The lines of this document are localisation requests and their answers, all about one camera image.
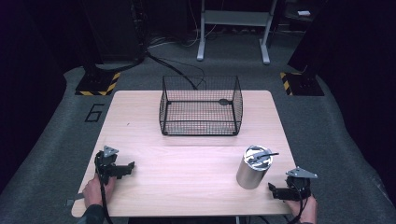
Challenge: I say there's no person's left hand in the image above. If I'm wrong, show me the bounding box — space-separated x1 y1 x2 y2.
81 173 117 209

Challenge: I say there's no hazard-striped black stand base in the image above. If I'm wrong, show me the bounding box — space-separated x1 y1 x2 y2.
279 71 326 97
74 71 121 97

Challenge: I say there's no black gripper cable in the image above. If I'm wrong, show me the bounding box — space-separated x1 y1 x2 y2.
287 182 310 224
94 151 115 224

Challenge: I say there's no black wire mesh basket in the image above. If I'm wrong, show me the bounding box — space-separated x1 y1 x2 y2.
158 75 245 137

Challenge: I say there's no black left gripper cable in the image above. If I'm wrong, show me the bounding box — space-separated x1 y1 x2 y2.
94 151 115 224

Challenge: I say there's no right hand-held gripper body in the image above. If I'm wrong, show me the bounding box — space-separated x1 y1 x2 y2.
285 166 318 201

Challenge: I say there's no white metal stand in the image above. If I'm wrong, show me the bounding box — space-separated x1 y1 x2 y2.
196 0 278 65

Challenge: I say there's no dark cabinet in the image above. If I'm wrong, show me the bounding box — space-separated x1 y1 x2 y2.
79 0 147 63

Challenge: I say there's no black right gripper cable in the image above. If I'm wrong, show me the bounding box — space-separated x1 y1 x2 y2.
287 182 310 224

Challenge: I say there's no black floor cable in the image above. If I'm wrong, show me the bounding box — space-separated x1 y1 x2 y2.
145 49 207 91

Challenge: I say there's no silver metal cylinder container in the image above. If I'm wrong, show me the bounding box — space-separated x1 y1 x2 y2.
235 144 275 190

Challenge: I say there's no person's right hand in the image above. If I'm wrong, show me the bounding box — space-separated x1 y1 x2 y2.
284 193 318 224

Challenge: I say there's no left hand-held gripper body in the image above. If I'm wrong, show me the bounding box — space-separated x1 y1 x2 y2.
94 145 126 185

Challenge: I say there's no black-handled utensil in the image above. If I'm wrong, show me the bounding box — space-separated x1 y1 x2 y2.
247 150 280 163

